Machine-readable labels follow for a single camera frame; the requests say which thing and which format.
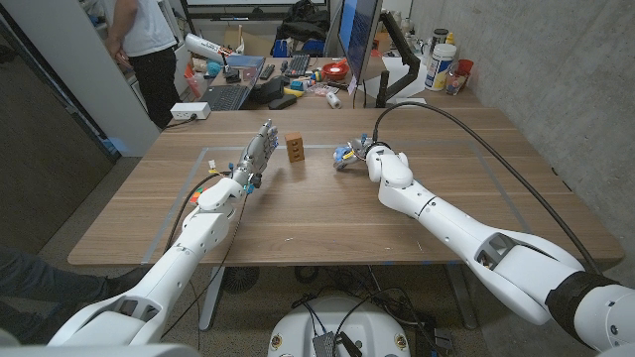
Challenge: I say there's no white tube with red print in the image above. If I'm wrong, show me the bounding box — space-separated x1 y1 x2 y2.
184 33 235 61

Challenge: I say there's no red bowl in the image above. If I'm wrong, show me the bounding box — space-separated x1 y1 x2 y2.
320 59 351 82

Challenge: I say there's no black keyboard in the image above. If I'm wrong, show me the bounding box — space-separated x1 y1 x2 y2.
283 53 313 79

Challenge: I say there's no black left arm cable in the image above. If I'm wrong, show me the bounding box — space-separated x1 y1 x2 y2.
163 170 234 252

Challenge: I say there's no blue toy camera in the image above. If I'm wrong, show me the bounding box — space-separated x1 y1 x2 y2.
332 145 356 166

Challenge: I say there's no black bag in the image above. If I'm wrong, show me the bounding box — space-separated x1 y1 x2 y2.
274 0 329 44

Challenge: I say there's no black round floor fan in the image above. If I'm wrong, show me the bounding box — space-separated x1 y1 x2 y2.
220 266 261 296

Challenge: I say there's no white cabinet panel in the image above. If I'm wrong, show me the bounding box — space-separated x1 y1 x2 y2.
0 0 162 158

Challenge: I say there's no wooden block with three holes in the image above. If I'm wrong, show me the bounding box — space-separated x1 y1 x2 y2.
284 131 307 165

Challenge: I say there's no standing person in white shirt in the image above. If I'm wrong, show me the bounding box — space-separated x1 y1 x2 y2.
102 0 179 131

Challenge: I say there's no seated person in dark trousers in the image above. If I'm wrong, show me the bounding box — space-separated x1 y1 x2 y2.
0 246 146 346

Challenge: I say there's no computer monitor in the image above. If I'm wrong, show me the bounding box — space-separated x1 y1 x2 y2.
336 0 385 83

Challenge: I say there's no dark-lidded jar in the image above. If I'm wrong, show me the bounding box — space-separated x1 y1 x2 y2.
429 27 449 51

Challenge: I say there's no red-lidded jar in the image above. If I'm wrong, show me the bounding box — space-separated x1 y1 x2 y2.
444 59 475 97

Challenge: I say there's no cardboard box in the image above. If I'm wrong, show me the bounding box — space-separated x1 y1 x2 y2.
222 25 279 58

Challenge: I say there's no blue storage bin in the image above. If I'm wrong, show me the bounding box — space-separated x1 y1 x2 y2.
271 38 326 59

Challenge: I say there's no black laptop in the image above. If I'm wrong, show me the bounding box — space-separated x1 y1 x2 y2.
199 55 266 112

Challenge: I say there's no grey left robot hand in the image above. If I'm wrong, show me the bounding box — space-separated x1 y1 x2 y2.
229 118 281 192

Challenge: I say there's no grey table leg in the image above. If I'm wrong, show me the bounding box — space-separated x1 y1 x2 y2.
197 266 227 333
443 262 480 331

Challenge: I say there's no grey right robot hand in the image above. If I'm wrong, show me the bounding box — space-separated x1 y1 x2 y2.
332 134 382 173

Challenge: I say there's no black flat case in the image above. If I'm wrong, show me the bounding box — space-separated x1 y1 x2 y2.
267 93 299 111

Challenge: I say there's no white power strip box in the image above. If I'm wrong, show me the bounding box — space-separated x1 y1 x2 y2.
170 101 212 122

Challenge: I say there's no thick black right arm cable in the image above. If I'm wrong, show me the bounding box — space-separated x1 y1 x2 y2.
371 100 604 277

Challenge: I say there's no white canister with blue label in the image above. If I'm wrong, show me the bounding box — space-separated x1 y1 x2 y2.
424 43 458 93

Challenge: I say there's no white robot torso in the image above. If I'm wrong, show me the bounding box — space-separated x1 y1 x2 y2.
267 296 413 357

